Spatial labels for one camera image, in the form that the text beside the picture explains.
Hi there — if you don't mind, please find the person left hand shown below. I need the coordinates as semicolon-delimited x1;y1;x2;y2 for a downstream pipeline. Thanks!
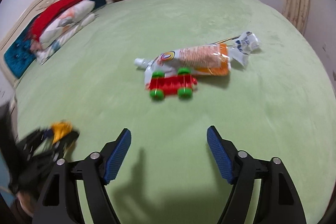
16;190;37;218

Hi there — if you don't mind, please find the orange yellow toy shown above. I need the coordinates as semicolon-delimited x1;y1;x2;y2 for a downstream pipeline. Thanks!
51;121;73;144

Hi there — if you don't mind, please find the cream blue headboard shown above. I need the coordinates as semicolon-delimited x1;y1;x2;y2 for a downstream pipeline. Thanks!
1;0;110;88

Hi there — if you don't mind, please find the red toy car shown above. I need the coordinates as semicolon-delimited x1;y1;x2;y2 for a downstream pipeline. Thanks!
147;67;198;101

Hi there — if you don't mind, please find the orange white snack bag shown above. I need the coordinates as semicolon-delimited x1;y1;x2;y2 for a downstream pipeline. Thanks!
134;43;231;85

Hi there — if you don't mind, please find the white blue crumpled wrapper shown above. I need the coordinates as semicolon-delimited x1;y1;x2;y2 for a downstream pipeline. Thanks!
228;31;261;67

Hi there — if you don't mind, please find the green bed cover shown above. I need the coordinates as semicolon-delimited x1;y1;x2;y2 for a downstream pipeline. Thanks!
14;0;336;224

